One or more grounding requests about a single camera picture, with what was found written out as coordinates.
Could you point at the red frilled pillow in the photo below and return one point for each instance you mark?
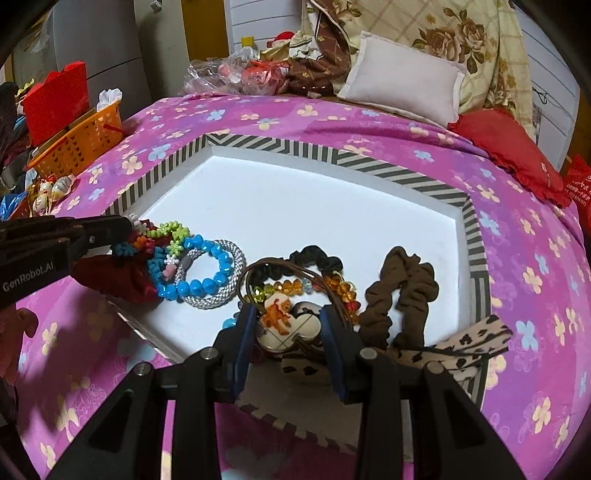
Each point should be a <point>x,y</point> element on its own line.
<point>508,147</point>

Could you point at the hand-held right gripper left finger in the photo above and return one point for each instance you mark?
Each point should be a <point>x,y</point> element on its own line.
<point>244,344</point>

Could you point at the yellow capped plastic bottle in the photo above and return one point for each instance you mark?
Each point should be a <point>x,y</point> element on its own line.
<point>247,46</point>

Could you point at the leopard print bow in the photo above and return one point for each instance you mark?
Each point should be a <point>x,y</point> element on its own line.
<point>480,334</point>

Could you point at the brown patterned cloth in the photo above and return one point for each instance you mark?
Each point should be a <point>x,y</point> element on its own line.
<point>323,64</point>

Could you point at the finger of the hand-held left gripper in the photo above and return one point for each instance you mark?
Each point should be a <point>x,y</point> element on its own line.
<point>99,240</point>
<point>69,225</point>

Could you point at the white tissue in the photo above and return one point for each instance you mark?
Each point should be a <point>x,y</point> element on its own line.
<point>111,97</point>

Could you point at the purple flowered bed sheet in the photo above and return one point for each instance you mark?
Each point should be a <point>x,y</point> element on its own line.
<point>531,323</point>

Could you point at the grey metal cabinet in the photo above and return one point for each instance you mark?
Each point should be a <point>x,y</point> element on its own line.
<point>97,37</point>

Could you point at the red printed shopping bag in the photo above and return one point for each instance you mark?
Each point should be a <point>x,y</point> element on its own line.
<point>579,182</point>

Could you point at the white pillow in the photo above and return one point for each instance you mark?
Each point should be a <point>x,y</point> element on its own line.
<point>401,78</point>

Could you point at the striped cardboard box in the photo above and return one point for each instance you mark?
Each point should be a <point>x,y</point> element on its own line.
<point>323,194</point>

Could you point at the brown scrunchie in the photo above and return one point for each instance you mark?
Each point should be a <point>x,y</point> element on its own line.
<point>411,295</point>

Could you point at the floral quilt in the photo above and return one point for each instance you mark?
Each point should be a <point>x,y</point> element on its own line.
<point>452,32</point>

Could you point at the person's left hand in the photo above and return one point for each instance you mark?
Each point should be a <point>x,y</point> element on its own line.
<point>16,332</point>

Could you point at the red bow hair clip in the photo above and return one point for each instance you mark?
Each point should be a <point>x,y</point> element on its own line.
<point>115,277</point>

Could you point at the red paper bag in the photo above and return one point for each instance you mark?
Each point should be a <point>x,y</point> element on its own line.
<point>55,101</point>

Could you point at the red white plush toy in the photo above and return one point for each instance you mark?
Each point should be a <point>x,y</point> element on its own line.
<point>281,40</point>

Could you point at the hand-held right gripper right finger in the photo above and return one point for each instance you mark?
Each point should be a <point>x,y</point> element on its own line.
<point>333,344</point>

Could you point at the clear plastic bags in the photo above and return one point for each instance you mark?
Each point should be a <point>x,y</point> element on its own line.
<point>221,74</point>

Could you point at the blue shiny wrapper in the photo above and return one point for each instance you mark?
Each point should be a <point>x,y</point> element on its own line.
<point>11,205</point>

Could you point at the painted egg ornament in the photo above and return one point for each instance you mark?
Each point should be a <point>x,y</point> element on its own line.
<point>41,203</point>
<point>46,187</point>
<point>63,188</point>

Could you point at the orange plastic basket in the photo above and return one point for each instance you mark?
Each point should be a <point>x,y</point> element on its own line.
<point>78,143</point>

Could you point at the black scrunchie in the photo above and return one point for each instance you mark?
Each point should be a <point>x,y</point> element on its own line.
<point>323,263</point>

